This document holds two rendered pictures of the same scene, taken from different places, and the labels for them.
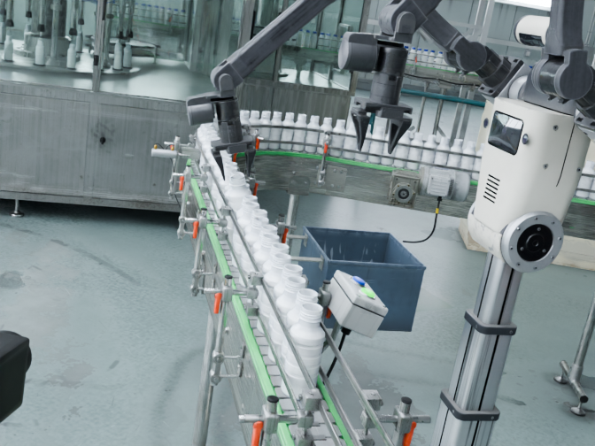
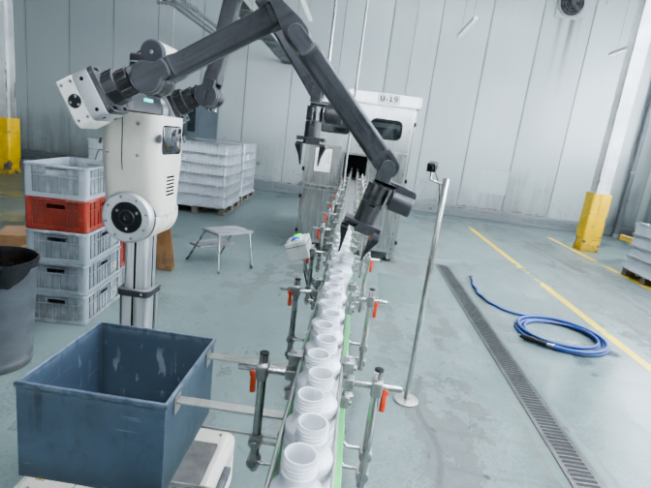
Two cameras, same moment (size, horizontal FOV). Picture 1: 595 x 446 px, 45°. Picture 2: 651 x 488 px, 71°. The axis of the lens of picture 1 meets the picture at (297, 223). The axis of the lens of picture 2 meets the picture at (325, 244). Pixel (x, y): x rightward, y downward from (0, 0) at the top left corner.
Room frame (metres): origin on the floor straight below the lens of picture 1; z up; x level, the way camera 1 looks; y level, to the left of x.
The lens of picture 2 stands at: (2.95, 0.48, 1.49)
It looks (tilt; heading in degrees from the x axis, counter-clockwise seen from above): 13 degrees down; 198
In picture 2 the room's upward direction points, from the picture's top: 7 degrees clockwise
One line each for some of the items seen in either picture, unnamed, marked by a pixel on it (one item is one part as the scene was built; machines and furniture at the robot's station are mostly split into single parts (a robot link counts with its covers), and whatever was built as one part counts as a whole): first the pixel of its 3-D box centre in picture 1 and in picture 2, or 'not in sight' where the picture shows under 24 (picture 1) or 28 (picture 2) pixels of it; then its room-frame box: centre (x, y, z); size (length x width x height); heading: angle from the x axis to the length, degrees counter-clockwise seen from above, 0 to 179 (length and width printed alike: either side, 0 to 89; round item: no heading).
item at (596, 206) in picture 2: not in sight; (592, 222); (-6.86, 2.45, 0.55); 0.40 x 0.40 x 1.10; 16
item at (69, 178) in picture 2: not in sight; (77, 177); (0.47, -2.27, 1.00); 0.61 x 0.41 x 0.22; 23
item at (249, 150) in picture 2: not in sight; (226, 168); (-5.52, -4.76, 0.59); 1.25 x 1.03 x 1.17; 17
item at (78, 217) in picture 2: not in sight; (77, 207); (0.46, -2.27, 0.78); 0.61 x 0.41 x 0.22; 23
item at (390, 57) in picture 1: (388, 60); (316, 113); (1.42, -0.12, 1.57); 0.07 x 0.06 x 0.07; 106
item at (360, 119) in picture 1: (369, 127); (315, 152); (1.42, -0.11, 1.43); 0.07 x 0.07 x 0.09; 16
